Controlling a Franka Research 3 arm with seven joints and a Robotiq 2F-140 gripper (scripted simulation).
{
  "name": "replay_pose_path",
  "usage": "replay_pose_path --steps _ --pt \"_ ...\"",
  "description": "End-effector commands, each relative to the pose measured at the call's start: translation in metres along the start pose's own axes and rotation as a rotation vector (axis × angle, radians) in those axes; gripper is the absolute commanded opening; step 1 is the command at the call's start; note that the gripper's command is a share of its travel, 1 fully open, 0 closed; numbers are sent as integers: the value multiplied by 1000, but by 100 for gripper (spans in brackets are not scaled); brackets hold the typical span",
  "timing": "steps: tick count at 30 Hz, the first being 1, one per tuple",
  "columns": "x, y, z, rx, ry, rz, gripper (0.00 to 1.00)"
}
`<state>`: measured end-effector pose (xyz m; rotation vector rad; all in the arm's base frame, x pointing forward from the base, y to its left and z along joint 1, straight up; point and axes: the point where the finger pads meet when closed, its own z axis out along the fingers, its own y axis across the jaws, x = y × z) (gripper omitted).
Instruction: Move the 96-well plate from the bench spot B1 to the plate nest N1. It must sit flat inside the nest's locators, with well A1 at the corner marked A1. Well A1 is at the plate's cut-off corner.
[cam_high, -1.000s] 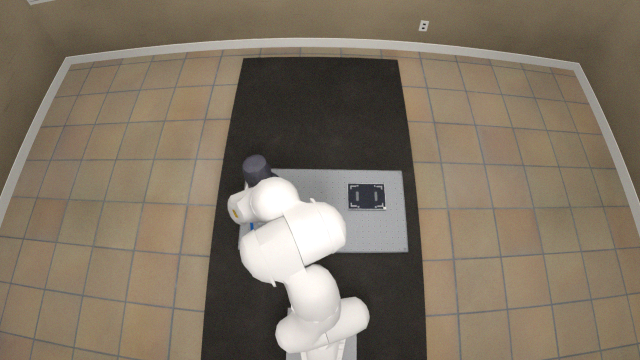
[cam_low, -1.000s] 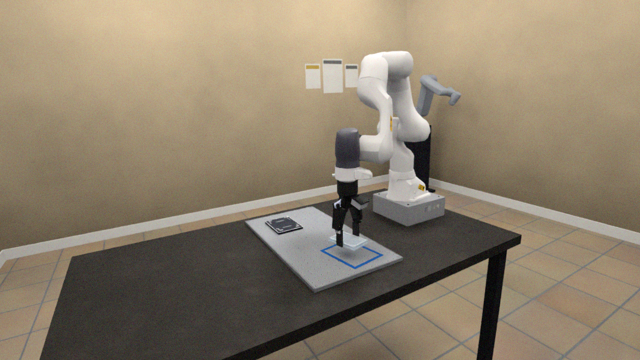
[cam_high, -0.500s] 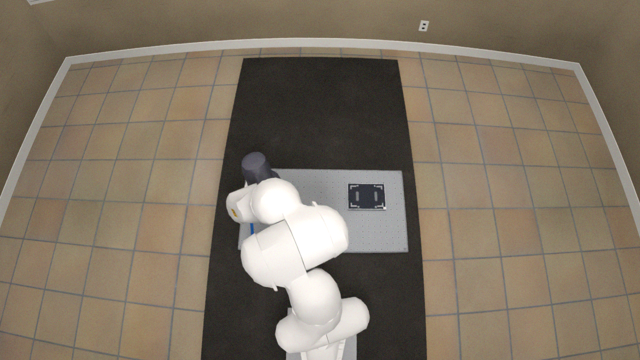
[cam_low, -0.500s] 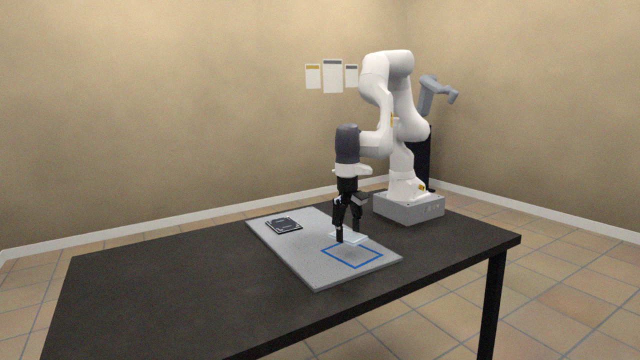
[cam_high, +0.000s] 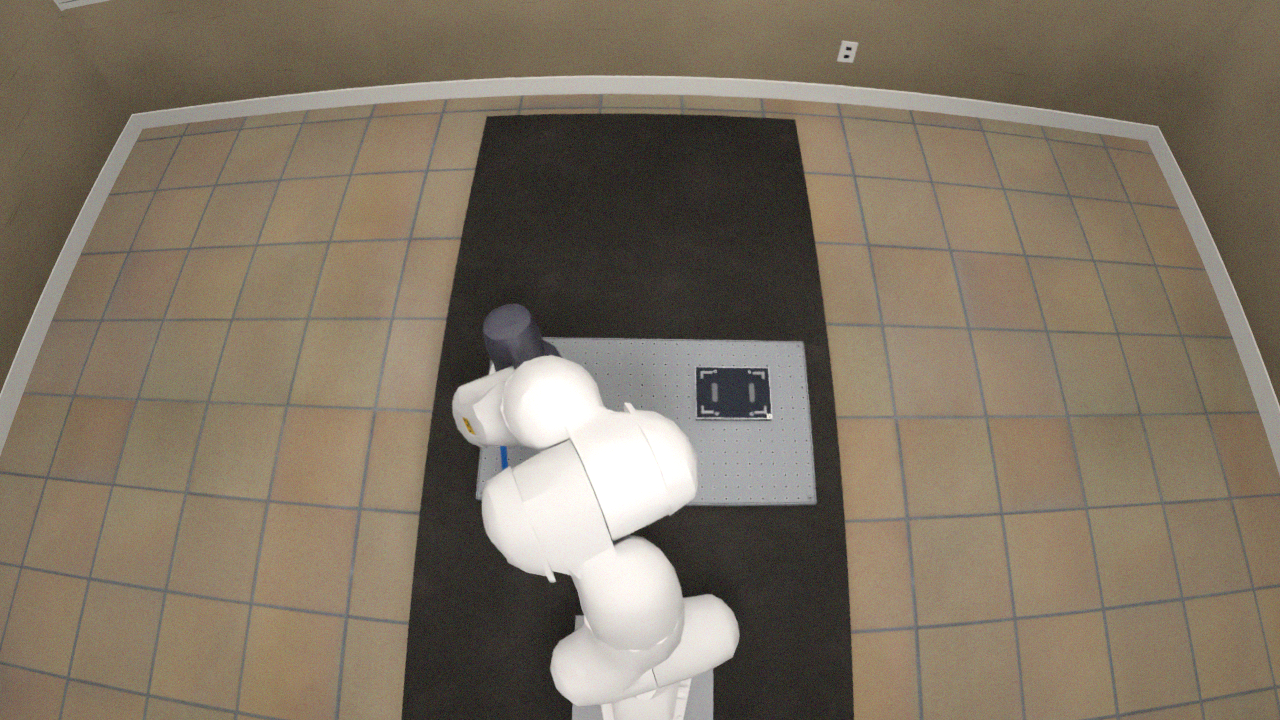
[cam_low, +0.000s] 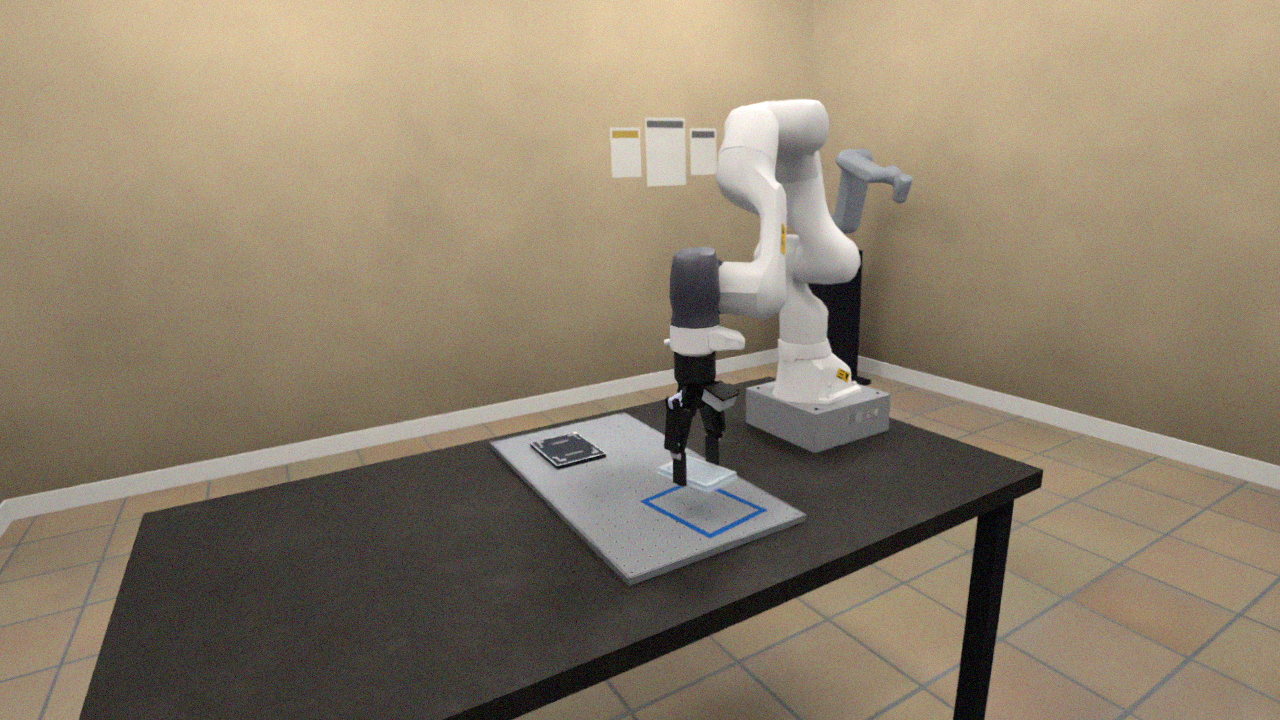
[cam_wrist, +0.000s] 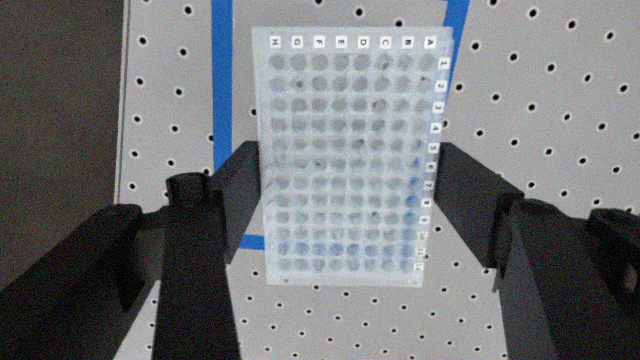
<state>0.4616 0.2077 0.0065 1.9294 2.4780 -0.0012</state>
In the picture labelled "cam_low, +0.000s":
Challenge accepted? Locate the blue tape outline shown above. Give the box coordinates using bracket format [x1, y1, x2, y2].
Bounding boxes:
[641, 486, 767, 539]

